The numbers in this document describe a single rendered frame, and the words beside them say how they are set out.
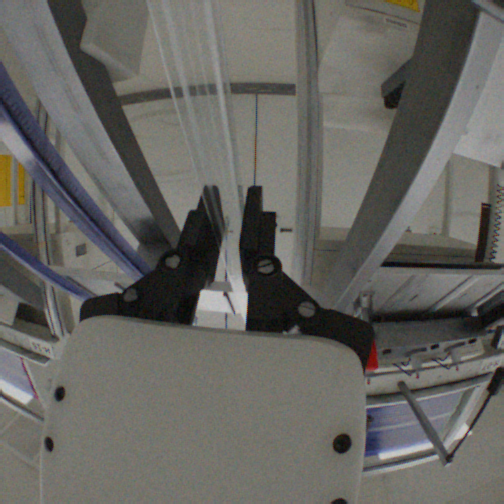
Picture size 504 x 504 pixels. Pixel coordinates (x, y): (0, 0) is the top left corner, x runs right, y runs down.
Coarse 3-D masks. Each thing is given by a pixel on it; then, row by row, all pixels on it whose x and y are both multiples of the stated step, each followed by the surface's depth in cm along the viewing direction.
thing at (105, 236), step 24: (0, 72) 5; (0, 96) 5; (0, 120) 6; (24, 120) 6; (24, 144) 7; (48, 144) 8; (24, 168) 8; (48, 168) 8; (48, 192) 9; (72, 192) 10; (72, 216) 11; (96, 216) 12; (96, 240) 13; (120, 240) 15; (120, 264) 16; (144, 264) 18
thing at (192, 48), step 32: (160, 0) 3; (192, 0) 3; (160, 32) 4; (192, 32) 4; (192, 64) 5; (224, 64) 5; (192, 96) 6; (224, 96) 6; (192, 128) 7; (224, 128) 7; (192, 160) 8; (224, 160) 8; (224, 192) 9; (224, 224) 11; (224, 256) 14
